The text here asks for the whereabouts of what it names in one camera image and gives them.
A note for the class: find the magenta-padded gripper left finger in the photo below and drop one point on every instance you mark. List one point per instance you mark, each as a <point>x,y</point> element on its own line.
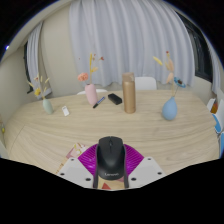
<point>75,171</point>

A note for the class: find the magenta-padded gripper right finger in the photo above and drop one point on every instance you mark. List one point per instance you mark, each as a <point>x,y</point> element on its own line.
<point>146,170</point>

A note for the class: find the black computer mouse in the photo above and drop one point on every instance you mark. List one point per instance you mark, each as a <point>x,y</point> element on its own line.
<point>110,156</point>

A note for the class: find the small white flat block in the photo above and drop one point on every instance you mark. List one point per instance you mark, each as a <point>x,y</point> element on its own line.
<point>65,111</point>

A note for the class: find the blue vase with dried flowers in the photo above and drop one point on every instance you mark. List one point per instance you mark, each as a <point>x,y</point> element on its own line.
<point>169,109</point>

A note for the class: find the green vase with dried flowers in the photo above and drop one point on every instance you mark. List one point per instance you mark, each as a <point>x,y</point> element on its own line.
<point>47,106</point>

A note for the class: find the dark marker pen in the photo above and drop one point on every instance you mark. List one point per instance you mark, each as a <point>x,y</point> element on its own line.
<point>99,102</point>

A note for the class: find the gold metal drink bottle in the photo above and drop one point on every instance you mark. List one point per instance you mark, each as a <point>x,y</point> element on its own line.
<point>129,95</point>

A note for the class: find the small black box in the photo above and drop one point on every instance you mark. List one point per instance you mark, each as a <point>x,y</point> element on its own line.
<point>115,99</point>

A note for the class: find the pink vase with dried flowers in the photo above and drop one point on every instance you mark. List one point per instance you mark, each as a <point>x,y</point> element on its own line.
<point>91,95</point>

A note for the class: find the plain white chair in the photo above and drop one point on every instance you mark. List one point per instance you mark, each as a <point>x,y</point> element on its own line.
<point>146,83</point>

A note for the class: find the white chairs with blue seats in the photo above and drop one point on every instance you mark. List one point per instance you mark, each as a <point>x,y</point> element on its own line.
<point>220,123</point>

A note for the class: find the narrow dark window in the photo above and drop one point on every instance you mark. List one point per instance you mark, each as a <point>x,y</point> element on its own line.
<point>26,70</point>

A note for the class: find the large dark framed window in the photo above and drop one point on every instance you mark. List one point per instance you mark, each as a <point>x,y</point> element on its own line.
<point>200,53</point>

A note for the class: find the wide white pleated curtain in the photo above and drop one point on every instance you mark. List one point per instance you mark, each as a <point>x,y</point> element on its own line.
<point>133,36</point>

